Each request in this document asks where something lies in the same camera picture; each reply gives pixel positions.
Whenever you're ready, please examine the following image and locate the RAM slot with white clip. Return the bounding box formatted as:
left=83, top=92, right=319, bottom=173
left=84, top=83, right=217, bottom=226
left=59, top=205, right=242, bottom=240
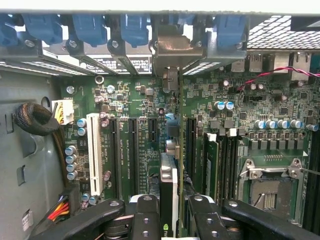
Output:
left=224, top=128, right=239, bottom=201
left=202, top=132, right=221, bottom=201

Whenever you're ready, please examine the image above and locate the CPU socket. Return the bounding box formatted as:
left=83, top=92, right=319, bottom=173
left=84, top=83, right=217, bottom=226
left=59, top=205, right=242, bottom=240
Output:
left=238, top=157, right=307, bottom=224

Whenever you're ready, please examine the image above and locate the metal socket locking lever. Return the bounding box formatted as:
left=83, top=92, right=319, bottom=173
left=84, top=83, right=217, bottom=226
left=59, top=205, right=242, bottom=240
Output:
left=247, top=166, right=320, bottom=176

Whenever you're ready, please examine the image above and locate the white expansion slot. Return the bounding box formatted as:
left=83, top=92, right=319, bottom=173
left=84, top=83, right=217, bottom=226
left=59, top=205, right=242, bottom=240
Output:
left=86, top=112, right=104, bottom=197

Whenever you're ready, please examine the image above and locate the short black expansion slot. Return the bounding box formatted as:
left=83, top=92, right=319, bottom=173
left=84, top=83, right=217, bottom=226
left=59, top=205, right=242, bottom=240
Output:
left=147, top=117, right=159, bottom=141

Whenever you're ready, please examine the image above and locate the green motherboard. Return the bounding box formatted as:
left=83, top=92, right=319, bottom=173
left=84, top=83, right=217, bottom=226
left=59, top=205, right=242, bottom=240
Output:
left=51, top=49, right=320, bottom=236

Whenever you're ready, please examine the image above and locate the open PC case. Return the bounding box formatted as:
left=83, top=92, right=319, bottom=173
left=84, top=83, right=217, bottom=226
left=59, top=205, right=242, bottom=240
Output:
left=0, top=8, right=320, bottom=240

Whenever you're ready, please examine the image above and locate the white power connector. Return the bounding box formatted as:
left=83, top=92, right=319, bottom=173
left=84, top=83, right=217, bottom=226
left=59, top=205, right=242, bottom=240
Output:
left=51, top=99, right=75, bottom=126

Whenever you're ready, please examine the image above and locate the coloured power wire bundle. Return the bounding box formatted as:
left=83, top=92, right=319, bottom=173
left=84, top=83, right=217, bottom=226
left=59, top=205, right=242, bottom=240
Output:
left=46, top=186, right=81, bottom=223

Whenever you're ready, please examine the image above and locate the black sleeved cable bundle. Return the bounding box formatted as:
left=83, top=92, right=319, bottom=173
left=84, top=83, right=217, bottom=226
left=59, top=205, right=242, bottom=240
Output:
left=13, top=101, right=61, bottom=137

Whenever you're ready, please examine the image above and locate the red black twisted wire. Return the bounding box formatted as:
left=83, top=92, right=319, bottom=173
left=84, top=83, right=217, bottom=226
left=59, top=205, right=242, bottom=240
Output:
left=236, top=65, right=320, bottom=92

